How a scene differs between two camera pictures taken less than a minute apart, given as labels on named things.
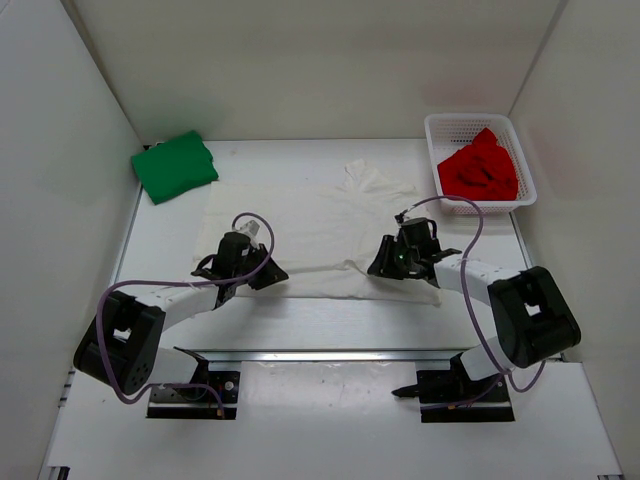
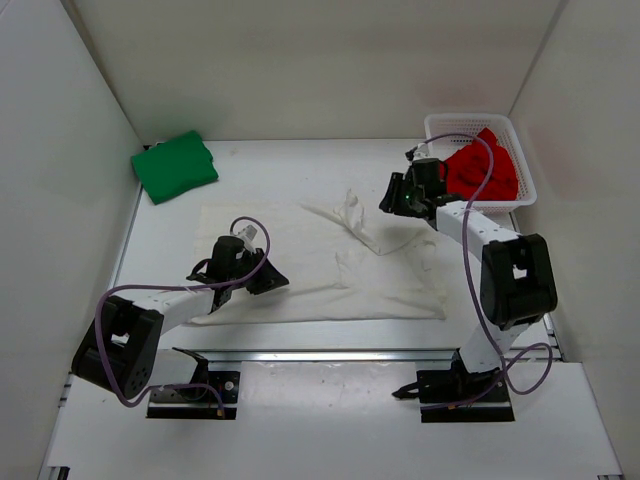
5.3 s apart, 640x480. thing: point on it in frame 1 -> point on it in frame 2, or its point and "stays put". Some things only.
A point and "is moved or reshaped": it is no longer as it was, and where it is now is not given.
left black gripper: [271, 274] stays put
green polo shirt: [169, 167] stays put
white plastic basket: [448, 134] stays put
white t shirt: [323, 236] is moved or reshaped
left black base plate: [197, 403] stays put
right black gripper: [384, 265] -> [392, 202]
